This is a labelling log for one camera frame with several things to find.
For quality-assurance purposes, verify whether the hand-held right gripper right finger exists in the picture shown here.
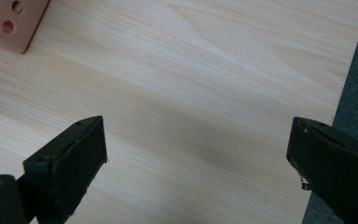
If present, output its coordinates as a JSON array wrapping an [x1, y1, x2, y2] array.
[[285, 117, 358, 224]]

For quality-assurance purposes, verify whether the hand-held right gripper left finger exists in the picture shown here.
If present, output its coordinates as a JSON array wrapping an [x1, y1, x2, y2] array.
[[22, 115, 108, 224]]

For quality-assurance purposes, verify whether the pink block with round holes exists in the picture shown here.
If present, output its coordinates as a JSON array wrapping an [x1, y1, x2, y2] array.
[[0, 0, 51, 55]]

